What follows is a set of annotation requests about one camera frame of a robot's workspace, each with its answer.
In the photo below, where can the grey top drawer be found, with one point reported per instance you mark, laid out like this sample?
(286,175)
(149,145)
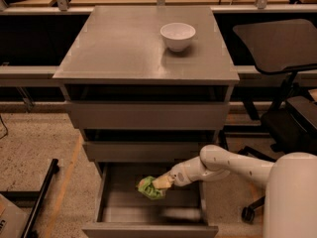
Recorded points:
(153,116)

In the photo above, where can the black metal stand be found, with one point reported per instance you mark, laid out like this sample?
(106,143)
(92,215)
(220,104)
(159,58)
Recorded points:
(32,201)

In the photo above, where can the green rice chip bag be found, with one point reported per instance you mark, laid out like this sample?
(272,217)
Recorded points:
(146,188)

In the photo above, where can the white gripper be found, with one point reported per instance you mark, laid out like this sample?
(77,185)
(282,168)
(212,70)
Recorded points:
(180,177)

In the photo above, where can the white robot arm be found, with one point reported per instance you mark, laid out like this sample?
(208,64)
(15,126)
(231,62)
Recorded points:
(290,183)

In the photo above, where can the white bowl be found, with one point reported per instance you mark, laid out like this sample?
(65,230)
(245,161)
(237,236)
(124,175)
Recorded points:
(177,36)

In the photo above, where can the grey drawer cabinet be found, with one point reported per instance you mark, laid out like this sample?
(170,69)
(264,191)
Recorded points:
(119,57)

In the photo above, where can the grey middle drawer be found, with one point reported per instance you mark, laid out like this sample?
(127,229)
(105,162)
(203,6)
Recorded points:
(135,152)

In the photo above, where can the grey open bottom drawer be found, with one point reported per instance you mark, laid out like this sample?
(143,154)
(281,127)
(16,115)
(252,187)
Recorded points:
(123,212)

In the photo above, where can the grey box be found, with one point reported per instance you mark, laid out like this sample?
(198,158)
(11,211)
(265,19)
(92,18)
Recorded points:
(12,219)

